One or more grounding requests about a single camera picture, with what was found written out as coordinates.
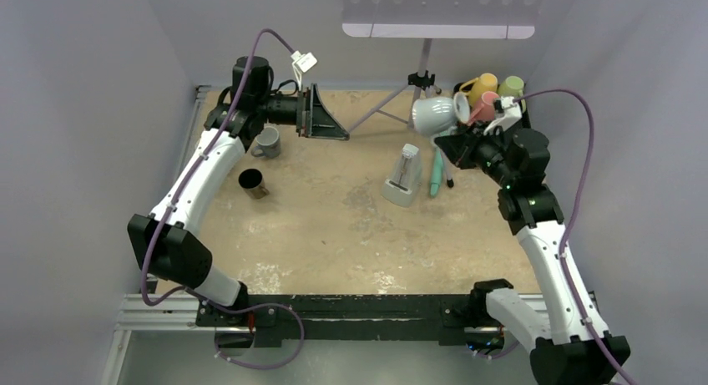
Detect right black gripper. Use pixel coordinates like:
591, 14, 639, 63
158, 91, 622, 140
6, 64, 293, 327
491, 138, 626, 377
437, 120, 518, 188

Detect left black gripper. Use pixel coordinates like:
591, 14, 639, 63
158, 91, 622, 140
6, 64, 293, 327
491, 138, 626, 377
256, 83, 349, 139

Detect light blue large mug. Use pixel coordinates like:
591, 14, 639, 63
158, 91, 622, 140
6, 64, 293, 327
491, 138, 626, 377
412, 93, 471, 137

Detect grey blue small mug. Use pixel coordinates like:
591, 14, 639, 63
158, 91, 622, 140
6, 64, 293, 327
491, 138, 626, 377
250, 126, 281, 159

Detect brown dark mug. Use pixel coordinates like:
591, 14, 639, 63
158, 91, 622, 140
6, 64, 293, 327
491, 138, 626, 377
238, 168, 270, 200

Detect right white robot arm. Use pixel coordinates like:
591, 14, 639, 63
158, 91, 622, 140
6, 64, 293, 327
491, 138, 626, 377
434, 129, 630, 384

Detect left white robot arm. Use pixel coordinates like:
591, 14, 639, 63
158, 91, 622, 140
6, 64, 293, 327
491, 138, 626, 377
127, 56, 350, 326

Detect pink mug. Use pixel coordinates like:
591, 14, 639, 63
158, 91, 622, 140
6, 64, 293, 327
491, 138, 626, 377
468, 91, 499, 125

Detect yellow mug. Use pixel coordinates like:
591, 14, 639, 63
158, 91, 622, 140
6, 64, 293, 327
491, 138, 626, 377
456, 73, 498, 105

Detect green mug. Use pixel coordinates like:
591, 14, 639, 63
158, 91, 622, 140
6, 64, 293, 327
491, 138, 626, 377
496, 75, 525, 98

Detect black tray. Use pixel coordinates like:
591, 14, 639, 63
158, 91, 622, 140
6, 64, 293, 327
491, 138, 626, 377
453, 82, 532, 130

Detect teal pen tool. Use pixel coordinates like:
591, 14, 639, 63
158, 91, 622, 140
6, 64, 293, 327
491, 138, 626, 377
429, 149, 444, 198

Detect white metronome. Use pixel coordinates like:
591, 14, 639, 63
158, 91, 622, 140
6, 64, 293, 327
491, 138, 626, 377
382, 144, 422, 208

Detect grey tripod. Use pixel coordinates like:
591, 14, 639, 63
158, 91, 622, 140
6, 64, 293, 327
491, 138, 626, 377
345, 38, 456, 189

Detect white light panel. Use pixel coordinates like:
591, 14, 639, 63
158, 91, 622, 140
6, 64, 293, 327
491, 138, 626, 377
341, 0, 543, 39

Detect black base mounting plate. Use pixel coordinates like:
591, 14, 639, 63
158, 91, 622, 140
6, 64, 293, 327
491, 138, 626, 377
195, 294, 513, 354

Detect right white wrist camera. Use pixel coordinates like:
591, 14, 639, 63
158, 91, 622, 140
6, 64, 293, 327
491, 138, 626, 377
483, 96, 523, 135

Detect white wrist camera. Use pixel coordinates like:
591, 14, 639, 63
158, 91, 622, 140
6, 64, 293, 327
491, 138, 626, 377
483, 96, 523, 135
291, 51, 318, 74

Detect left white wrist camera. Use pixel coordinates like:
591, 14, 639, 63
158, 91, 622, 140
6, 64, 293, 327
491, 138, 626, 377
291, 51, 318, 74

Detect aluminium frame rail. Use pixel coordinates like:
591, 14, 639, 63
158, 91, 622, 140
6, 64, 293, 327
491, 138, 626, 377
100, 84, 619, 385

